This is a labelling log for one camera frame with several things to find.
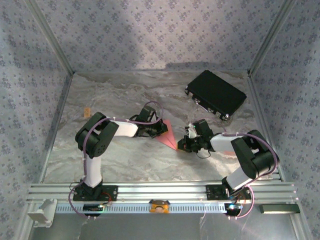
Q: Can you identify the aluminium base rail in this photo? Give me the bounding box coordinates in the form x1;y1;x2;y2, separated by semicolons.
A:
26;181;300;204

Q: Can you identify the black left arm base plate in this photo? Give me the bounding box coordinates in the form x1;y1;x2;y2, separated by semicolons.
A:
72;184;119;202

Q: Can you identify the pink paper sheet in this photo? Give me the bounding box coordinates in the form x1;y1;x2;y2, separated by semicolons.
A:
156;119;177;151

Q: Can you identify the white plastic bracket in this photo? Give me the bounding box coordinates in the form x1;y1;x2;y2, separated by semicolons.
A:
26;198;57;228

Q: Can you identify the aluminium frame post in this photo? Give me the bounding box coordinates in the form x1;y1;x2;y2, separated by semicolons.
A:
247;0;299;76

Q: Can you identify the small circuit board with light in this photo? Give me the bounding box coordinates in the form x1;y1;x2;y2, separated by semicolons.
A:
83;204;105;213
224;202;243;216

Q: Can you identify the black hard case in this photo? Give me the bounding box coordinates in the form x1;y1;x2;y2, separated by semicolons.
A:
184;69;248;122

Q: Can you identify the slotted grey cable duct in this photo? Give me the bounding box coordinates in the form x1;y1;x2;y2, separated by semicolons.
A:
54;202;227;215

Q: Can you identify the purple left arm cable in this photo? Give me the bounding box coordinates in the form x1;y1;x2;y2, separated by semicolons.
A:
68;101;165;220

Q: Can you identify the orange cartoon figure sticker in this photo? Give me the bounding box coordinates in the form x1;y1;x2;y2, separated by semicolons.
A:
149;199;170;214

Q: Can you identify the aluminium table side rail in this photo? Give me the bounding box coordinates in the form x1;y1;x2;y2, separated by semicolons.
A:
38;72;75;185
246;73;286;182

